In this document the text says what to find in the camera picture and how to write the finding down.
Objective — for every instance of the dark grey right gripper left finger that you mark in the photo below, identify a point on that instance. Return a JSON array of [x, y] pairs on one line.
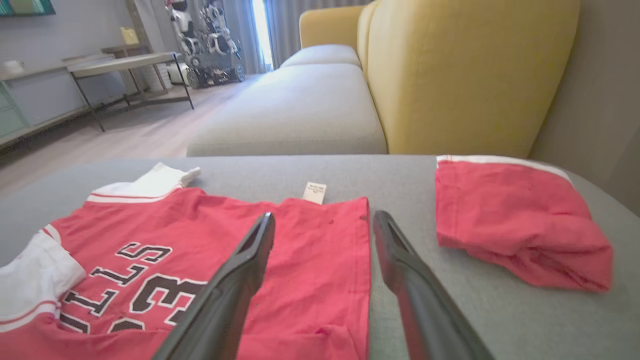
[[225, 300]]

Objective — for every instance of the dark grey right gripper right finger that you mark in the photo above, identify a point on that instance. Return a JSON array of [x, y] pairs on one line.
[[420, 310]]

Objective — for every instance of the red basketball jersey white sleeves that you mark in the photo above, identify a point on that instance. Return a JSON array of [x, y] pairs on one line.
[[310, 260]]

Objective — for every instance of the red shorts white stripe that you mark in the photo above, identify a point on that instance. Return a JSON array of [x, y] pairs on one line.
[[510, 220]]

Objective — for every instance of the large grey sofa seat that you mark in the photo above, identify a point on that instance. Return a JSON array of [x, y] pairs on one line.
[[525, 320]]

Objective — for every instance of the yellow sofa back cushion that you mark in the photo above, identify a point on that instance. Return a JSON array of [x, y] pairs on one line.
[[465, 75], [364, 35]]

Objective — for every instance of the white wheeled robot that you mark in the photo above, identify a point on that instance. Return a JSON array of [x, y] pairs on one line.
[[212, 45]]

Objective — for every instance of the metal leg side table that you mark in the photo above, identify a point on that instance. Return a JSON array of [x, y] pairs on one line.
[[125, 62]]

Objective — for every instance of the wooden shelf unit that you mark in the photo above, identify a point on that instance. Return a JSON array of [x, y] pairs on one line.
[[142, 50]]

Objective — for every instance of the grey sofa backrest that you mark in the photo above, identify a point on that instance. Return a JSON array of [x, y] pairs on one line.
[[600, 100]]

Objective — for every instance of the small yellow box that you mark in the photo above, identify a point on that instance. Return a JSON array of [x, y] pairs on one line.
[[129, 36]]

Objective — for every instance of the yellow sofa armrest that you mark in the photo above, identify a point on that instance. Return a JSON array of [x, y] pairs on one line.
[[327, 27]]

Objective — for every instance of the low wall sideboard cabinet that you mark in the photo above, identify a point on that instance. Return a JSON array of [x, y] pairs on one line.
[[35, 100]]

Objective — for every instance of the teal wall picture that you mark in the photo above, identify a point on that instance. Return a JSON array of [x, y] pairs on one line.
[[25, 6]]

